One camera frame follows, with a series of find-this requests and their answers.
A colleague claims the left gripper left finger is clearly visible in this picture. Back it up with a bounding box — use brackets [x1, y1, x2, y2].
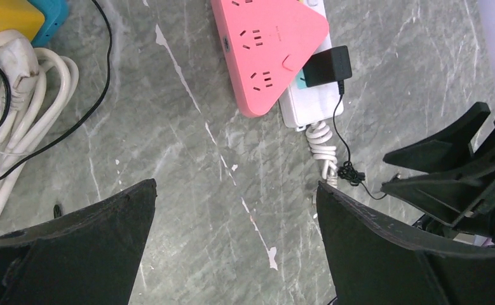
[0, 179, 157, 304]

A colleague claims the black power adapter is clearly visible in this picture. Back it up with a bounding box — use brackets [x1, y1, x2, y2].
[302, 45, 353, 88]

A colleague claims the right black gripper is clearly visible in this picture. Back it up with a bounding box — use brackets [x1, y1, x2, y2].
[381, 102, 495, 247]

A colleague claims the pink triangular power strip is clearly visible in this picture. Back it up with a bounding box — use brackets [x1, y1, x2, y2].
[211, 0, 329, 118]

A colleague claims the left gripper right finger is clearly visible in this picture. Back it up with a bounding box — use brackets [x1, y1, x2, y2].
[316, 182, 495, 304]

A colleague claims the blue cube socket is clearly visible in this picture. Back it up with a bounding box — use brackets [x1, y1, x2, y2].
[29, 0, 69, 48]

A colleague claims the yellow cube socket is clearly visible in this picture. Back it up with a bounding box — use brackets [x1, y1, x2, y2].
[0, 0, 46, 76]

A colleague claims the white coiled power cable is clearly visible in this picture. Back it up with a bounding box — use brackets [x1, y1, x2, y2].
[0, 29, 80, 240]

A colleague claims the white long power strip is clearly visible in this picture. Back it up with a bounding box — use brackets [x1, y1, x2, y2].
[279, 1, 344, 130]

